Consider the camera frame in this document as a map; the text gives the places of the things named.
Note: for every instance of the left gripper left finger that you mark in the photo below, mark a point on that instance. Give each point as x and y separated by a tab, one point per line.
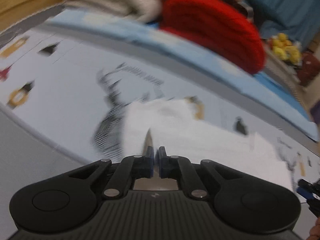
124	174

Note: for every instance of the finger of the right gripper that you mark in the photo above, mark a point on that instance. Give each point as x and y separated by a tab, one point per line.
311	193

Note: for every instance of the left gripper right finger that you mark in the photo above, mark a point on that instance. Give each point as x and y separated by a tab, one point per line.
184	172

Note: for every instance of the white long sleeve garment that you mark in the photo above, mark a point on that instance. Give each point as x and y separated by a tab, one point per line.
172	124

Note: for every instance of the person's right hand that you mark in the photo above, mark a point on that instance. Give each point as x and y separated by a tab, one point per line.
315	231

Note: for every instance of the purple box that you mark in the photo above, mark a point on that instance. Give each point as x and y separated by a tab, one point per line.
315	112

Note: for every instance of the grey deer print bedsheet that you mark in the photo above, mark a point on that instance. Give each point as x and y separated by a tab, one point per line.
70	90

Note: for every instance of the light blue cloud sheet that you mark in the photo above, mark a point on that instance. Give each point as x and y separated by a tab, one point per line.
258	87

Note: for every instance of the red folded blanket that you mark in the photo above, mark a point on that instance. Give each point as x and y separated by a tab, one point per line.
217	26

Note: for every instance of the yellow plush toys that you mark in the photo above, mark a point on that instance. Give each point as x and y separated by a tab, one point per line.
285	49

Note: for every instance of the blue curtain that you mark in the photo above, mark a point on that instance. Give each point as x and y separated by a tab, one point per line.
298	19

